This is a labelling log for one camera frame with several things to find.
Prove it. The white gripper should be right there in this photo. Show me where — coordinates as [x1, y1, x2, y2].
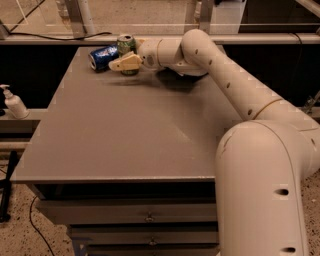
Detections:
[108, 39, 161, 71]

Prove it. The black cable behind table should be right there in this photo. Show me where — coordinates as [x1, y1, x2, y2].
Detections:
[8, 0, 113, 42]

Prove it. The green soda can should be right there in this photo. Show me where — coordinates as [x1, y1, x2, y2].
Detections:
[116, 33, 140, 76]

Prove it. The blue pepsi can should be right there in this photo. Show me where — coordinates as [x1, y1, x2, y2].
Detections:
[89, 44, 119, 72]

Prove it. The white pump bottle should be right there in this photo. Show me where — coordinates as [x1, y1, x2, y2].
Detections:
[0, 84, 29, 119]

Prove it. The black stand leg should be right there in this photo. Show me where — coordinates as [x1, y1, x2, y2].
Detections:
[0, 151, 18, 223]

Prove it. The grey metal railing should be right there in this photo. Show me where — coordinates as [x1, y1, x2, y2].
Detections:
[0, 0, 320, 46]

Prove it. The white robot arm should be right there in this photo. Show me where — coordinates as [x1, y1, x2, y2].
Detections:
[109, 29, 320, 256]

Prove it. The black floor cable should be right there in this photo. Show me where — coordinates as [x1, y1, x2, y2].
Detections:
[29, 195, 56, 256]

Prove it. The grey drawer cabinet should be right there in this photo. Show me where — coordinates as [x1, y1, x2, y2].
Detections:
[12, 47, 239, 256]

